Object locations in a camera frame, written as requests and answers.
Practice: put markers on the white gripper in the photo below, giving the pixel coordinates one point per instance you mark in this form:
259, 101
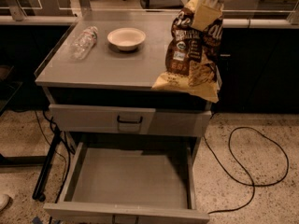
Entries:
206, 13

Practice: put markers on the brown sea salt chip bag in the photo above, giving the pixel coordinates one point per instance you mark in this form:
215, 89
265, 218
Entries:
192, 56

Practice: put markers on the closed upper grey drawer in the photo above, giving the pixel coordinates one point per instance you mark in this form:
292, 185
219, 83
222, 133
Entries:
112, 119

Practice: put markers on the grey drawer cabinet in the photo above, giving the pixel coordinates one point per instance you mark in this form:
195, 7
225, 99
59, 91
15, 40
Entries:
110, 77

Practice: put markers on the open middle grey drawer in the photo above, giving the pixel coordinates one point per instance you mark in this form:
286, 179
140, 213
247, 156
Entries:
149, 184

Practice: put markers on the white paper bowl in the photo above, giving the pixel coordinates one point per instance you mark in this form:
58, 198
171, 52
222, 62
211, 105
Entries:
126, 39

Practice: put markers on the clear plastic water bottle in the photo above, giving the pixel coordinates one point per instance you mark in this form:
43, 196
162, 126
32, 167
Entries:
83, 44

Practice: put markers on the white shoe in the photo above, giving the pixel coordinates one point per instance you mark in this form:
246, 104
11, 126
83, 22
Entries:
4, 201

